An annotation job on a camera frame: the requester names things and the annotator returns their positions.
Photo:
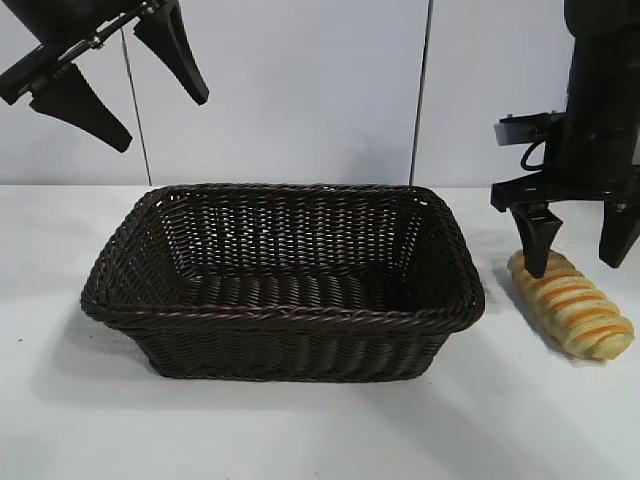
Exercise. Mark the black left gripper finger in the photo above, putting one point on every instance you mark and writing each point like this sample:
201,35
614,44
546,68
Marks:
175,50
85,110

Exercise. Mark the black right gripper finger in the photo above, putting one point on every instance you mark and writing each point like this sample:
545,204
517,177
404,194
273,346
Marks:
537,240
620,235

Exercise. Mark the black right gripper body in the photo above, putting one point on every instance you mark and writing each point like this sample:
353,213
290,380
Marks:
590,160

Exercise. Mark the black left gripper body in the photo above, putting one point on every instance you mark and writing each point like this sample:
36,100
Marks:
55,30

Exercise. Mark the long striped bread loaf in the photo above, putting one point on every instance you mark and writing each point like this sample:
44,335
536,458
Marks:
575,315

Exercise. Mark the dark brown wicker basket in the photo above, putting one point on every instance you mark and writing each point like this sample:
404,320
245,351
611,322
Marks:
280,330

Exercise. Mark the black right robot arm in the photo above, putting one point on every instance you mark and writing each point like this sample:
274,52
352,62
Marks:
600,55

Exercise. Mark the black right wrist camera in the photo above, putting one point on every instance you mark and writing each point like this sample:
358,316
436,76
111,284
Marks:
525,130

